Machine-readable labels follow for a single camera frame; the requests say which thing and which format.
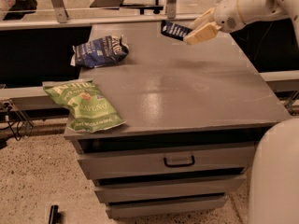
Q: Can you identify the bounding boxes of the blue chip bag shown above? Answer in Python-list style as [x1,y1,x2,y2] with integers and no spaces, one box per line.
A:
[70,35,129,68]

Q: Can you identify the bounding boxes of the bottom grey drawer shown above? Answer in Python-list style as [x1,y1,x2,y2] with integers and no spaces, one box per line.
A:
[106,195,227,219]

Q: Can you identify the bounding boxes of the grey drawer cabinet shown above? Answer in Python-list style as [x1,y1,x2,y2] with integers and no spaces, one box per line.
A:
[65,21,289,208]

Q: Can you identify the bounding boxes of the metal railing post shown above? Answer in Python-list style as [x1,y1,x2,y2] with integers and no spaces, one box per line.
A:
[50,0,68,23]
[166,0,177,19]

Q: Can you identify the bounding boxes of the dark blue rxbar wrapper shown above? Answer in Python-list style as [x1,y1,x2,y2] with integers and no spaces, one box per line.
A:
[161,21,192,41]

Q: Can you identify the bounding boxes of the green jalapeno chip bag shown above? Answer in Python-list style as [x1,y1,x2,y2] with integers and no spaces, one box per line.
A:
[43,79,124,133]

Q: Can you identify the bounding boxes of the black cables on left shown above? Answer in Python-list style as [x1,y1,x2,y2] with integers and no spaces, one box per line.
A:
[0,99,35,142]

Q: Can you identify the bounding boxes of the metal railing post middle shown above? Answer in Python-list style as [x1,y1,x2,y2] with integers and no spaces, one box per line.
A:
[166,0,177,19]

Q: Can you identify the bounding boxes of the top grey drawer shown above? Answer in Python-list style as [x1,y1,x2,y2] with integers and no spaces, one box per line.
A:
[78,142,255,179]

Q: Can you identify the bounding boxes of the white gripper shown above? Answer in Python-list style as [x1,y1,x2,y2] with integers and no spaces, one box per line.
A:
[183,0,245,45]

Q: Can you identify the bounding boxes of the middle grey drawer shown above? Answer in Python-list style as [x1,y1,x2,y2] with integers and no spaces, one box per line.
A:
[94,175,246,204]

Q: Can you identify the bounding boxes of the small black floor object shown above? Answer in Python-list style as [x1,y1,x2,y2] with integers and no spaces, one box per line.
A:
[48,205,61,224]

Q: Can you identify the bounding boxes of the dark object top left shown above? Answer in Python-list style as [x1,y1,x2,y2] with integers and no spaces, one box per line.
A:
[0,0,37,21]

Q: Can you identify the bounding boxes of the black drawer handle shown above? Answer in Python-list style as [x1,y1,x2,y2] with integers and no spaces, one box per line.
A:
[163,156,195,168]

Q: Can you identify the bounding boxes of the metal railing post left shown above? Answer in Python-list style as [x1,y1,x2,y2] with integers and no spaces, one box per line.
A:
[50,0,68,23]

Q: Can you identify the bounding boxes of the grey drawer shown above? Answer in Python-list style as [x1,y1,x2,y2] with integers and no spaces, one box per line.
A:
[94,175,246,204]
[78,142,255,179]
[106,195,227,219]

